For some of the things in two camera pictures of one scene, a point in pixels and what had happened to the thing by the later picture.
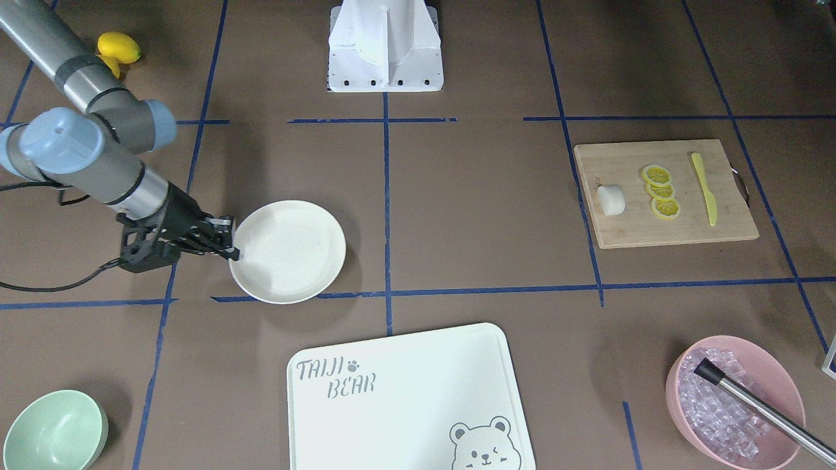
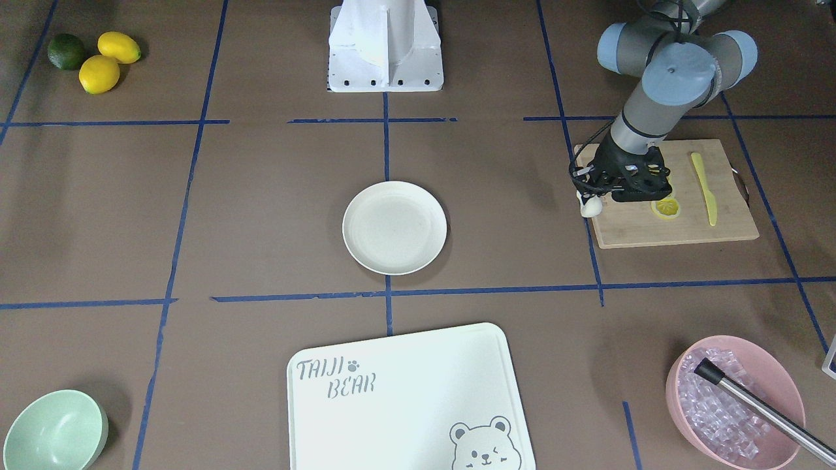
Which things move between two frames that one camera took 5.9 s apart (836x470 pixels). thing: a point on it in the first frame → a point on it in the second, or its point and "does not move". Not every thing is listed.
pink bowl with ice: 716,426 does not move
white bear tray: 443,399 does not move
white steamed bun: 612,198 → 592,207
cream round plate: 290,251 → 394,228
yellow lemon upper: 119,46 does not move
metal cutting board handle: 741,184 does not move
